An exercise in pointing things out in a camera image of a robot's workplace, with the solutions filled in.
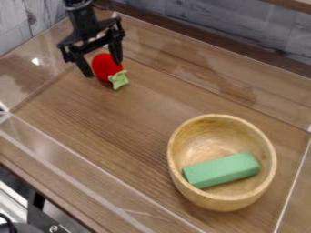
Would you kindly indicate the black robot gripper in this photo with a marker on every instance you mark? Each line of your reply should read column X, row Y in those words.
column 89, row 35

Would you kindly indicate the red plush fruit green stem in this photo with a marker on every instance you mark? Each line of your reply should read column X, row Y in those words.
column 108, row 71

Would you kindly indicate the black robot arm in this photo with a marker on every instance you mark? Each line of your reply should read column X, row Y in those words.
column 80, row 9

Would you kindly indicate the wooden bowl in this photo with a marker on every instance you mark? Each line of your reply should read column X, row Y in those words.
column 211, row 136

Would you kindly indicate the green rectangular block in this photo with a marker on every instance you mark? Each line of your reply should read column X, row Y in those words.
column 221, row 170

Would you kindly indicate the clear acrylic enclosure walls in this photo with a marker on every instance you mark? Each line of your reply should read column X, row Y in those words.
column 88, row 144

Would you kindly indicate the black metal table frame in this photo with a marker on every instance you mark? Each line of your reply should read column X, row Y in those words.
column 47, row 217

